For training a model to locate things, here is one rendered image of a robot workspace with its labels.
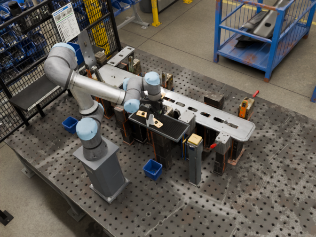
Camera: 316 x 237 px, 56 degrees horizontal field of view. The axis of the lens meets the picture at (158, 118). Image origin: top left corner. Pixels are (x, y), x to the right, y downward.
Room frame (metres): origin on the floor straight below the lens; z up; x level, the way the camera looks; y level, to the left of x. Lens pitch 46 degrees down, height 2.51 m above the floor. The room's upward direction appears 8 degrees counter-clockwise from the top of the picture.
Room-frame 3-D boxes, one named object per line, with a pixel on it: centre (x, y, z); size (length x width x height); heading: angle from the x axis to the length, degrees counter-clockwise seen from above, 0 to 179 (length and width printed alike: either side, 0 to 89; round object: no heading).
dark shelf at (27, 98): (2.11, 0.76, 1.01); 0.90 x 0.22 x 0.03; 139
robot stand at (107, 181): (1.15, 0.40, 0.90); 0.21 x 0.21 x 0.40; 45
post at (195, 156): (1.09, -0.19, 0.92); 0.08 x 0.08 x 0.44; 49
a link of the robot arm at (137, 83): (1.23, 0.10, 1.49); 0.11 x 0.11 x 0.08; 82
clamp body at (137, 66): (2.09, 0.12, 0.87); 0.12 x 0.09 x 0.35; 139
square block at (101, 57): (2.25, 0.42, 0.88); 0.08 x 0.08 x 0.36; 49
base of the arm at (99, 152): (1.15, 0.40, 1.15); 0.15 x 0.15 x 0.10
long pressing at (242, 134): (1.66, -0.07, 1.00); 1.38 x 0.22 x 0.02; 49
